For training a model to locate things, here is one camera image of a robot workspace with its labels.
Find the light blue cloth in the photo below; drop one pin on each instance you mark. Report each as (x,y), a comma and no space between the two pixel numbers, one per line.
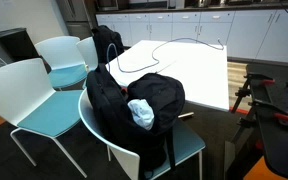
(142,113)

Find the large open black backpack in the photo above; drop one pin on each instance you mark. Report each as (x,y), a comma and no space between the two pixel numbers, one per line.
(110,110)

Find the small beige rod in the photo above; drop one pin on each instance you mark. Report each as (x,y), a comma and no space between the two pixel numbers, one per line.
(185,115)

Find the closed black backpack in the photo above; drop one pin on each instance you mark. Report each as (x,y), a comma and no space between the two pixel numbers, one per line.
(105,43)

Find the white chair teal seat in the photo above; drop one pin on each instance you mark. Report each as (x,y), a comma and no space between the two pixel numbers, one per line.
(14,90)
(59,50)
(88,51)
(187,143)

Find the dark microwave oven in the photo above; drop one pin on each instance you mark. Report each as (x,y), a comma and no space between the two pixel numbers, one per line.
(106,4)

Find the stainless steel refrigerator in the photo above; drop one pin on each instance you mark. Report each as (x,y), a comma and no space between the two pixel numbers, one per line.
(74,13)

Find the white kitchen cabinet run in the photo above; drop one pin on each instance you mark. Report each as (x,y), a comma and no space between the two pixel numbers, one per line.
(244,33)

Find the black trash bin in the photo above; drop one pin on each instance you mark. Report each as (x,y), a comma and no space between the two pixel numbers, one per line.
(15,45)

